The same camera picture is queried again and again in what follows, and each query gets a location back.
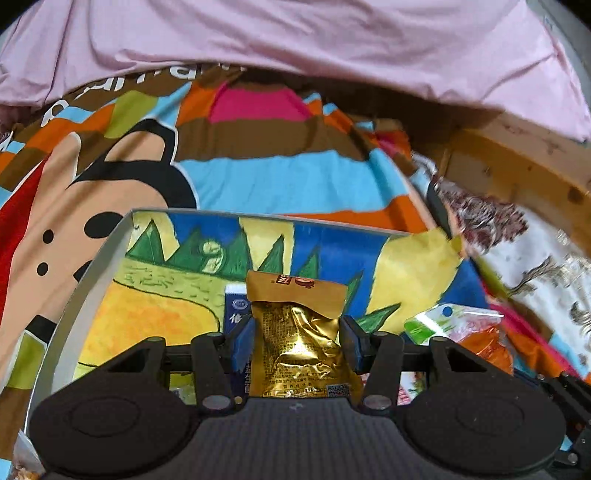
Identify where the white floral satin quilt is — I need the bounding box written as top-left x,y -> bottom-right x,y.
411,152 -> 591,379

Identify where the cartoon monkey printed blanket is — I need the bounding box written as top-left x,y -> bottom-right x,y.
0,62 -> 583,462

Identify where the blue white snack packet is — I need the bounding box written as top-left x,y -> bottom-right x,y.
225,284 -> 254,398

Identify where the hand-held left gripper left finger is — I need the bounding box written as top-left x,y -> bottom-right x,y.
95,318 -> 256,412

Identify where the orange red snack packet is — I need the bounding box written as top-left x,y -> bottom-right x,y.
459,323 -> 515,376

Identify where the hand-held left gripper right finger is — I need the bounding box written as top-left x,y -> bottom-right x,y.
338,315 -> 500,412

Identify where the painted metal tray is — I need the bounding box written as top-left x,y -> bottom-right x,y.
21,208 -> 491,444

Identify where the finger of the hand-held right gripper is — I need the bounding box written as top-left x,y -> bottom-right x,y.
536,369 -> 591,468

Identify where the wooden bed rail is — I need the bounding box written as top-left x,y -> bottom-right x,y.
413,111 -> 591,222

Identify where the gold foil snack packet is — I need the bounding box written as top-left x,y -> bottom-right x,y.
245,270 -> 365,398

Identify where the pink bed sheet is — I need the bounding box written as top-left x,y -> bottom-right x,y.
0,0 -> 591,144

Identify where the white green snack packet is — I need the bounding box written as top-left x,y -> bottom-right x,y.
397,302 -> 505,407

